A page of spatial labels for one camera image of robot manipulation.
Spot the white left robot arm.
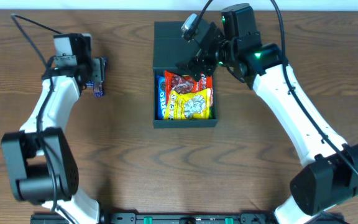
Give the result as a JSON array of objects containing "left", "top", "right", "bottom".
[{"left": 1, "top": 34, "right": 106, "bottom": 223}]

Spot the yellow sunflower seed bag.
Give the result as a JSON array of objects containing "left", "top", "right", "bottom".
[{"left": 163, "top": 88, "right": 213, "bottom": 120}]

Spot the dark blue chocolate bar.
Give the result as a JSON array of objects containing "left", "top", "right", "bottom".
[{"left": 93, "top": 82, "right": 105, "bottom": 98}]

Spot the blue Oreo cookie pack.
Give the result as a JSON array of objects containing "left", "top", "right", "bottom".
[{"left": 157, "top": 76, "right": 167, "bottom": 120}]

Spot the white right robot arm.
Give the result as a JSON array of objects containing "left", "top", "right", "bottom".
[{"left": 177, "top": 3, "right": 358, "bottom": 223}]

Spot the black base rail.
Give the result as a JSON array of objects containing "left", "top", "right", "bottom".
[{"left": 30, "top": 212, "right": 348, "bottom": 224}]

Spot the red dried fruit bag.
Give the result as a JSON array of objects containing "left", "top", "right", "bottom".
[{"left": 163, "top": 71, "right": 213, "bottom": 106}]

